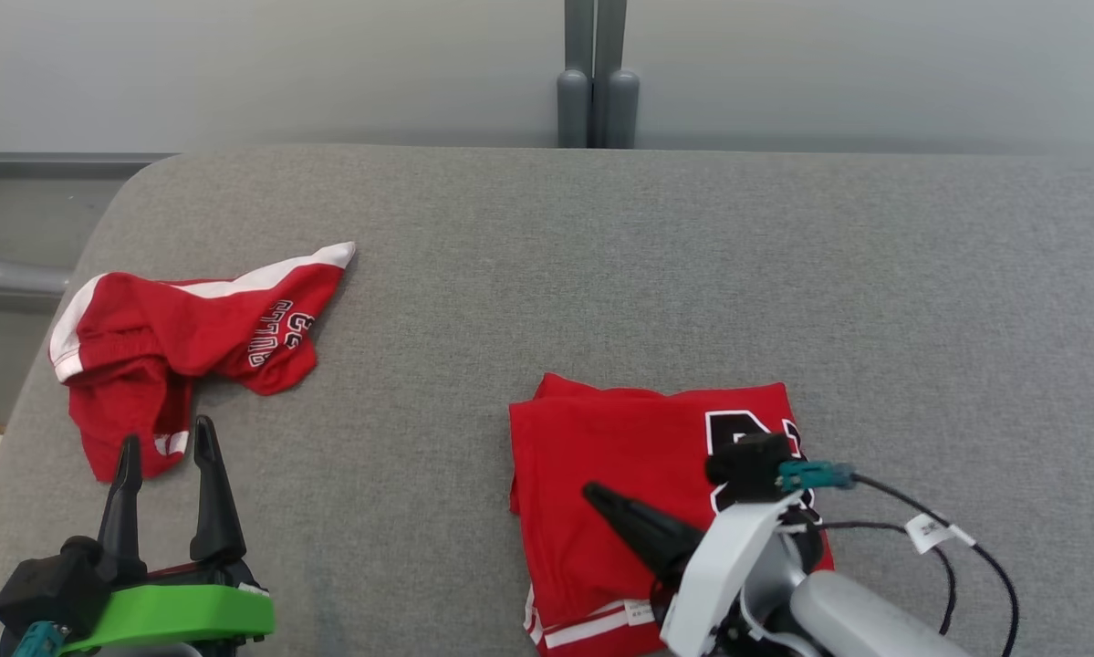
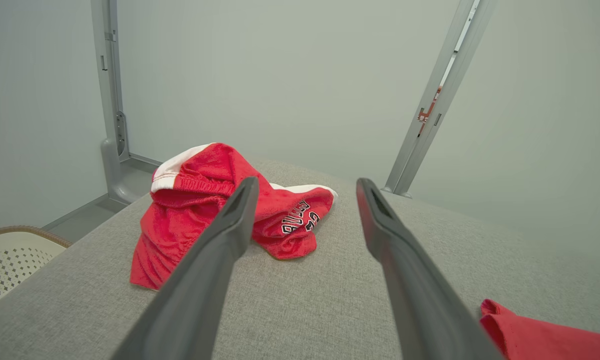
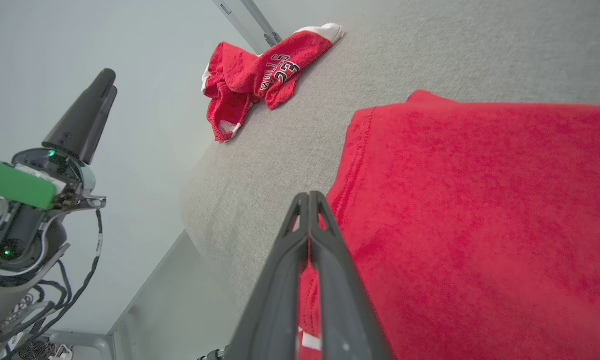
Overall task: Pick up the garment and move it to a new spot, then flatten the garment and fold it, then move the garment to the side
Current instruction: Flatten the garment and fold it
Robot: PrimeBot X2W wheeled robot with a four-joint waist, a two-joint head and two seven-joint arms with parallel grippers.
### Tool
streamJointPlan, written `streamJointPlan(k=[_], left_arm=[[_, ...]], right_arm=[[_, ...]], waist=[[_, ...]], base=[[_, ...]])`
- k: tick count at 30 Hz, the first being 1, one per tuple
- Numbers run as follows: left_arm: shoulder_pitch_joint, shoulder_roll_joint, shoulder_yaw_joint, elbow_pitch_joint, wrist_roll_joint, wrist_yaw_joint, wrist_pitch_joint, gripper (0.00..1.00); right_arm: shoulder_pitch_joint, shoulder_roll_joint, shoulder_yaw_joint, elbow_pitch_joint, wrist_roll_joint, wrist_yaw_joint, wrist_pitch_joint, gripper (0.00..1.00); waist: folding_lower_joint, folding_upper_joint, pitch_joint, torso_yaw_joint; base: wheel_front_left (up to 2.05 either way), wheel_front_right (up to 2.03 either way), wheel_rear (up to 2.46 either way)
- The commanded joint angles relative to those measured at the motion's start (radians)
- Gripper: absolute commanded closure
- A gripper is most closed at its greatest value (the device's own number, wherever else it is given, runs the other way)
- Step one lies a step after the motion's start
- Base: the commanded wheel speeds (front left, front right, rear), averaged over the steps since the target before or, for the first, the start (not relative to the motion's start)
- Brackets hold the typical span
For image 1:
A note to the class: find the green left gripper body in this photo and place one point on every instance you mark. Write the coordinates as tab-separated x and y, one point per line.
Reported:
182	611

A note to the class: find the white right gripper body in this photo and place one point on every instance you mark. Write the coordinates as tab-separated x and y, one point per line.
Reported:
729	575

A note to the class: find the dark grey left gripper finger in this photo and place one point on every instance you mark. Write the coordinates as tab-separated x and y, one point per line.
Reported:
213	511
125	520

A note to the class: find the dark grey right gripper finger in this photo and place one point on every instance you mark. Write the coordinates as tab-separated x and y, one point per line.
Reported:
647	534

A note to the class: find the red basketball jersey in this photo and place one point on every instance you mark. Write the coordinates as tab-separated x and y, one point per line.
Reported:
619	474

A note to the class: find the red basketball shorts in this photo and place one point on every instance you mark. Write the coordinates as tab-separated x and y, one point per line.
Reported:
172	338

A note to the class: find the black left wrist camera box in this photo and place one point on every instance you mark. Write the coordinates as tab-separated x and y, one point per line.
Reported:
49	584

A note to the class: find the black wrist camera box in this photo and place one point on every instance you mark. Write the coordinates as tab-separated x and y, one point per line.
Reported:
747	465
49	584

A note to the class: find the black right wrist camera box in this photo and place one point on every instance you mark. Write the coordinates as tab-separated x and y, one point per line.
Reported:
747	465

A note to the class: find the teal right camera connector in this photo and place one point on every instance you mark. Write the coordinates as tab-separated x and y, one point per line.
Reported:
816	475

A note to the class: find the teal camera connector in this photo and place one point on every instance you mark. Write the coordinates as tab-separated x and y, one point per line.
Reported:
816	475
40	641

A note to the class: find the teal left camera connector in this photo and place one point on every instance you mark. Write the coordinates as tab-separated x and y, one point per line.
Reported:
40	641

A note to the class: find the grey metal frame with rail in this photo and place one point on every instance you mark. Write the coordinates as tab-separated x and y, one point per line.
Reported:
17	272

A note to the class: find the grey metal partition post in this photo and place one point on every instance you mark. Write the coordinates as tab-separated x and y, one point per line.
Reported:
618	100
574	100

